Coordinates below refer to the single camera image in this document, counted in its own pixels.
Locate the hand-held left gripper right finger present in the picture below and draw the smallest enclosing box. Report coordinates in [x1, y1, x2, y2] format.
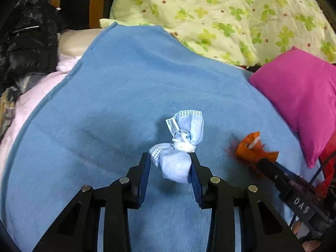
[189, 153, 302, 252]

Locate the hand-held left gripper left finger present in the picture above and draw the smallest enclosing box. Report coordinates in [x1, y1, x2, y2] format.
[31, 152, 152, 252]

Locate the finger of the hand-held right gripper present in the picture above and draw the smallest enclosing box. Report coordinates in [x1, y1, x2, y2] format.
[256, 158, 292, 190]

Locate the light blue face mask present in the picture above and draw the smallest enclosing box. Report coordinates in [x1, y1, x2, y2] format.
[149, 109, 205, 184]

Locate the red mesh basket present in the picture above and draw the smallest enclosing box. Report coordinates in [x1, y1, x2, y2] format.
[316, 147, 336, 200]

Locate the orange foil wrapper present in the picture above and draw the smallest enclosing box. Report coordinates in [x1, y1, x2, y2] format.
[227, 132, 279, 179]

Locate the person's right hand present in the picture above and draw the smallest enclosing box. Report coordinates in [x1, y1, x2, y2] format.
[301, 241, 323, 252]

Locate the blue fleece blanket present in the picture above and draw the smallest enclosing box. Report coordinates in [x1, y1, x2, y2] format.
[1, 22, 324, 252]

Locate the magenta pillow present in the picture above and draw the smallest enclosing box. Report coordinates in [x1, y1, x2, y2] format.
[249, 47, 336, 169]

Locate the cream cushion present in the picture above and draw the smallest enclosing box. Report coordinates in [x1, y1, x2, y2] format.
[58, 28, 106, 58]

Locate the camouflage cloth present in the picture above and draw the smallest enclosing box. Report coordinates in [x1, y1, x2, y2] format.
[0, 87, 20, 137]

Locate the green clover print blanket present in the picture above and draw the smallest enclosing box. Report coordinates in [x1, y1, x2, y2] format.
[100, 0, 336, 68]

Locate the black puffer jacket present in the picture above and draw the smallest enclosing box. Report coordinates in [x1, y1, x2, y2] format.
[0, 0, 70, 90]

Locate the wooden cabinet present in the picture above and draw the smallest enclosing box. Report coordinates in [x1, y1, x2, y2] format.
[51, 0, 121, 29]

